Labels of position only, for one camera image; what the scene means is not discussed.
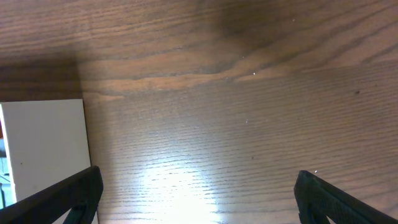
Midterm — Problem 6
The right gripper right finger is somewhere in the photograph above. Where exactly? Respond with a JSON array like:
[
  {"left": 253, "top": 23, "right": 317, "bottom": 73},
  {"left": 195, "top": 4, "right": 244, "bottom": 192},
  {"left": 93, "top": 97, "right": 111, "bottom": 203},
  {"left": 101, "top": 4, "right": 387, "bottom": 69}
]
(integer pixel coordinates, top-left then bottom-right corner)
[{"left": 294, "top": 170, "right": 397, "bottom": 224}]

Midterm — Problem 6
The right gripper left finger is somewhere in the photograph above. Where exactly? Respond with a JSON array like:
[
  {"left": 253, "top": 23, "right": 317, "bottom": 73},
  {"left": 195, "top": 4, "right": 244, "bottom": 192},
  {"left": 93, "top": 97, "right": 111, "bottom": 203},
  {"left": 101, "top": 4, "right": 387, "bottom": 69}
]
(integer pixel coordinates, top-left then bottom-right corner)
[{"left": 1, "top": 166, "right": 103, "bottom": 223}]

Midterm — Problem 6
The white cardboard box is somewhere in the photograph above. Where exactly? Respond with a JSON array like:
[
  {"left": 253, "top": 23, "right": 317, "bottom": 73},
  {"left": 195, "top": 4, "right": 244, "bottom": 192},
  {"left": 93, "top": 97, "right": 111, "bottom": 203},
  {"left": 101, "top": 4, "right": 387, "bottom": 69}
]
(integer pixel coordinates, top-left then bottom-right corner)
[{"left": 0, "top": 98, "right": 92, "bottom": 209}]

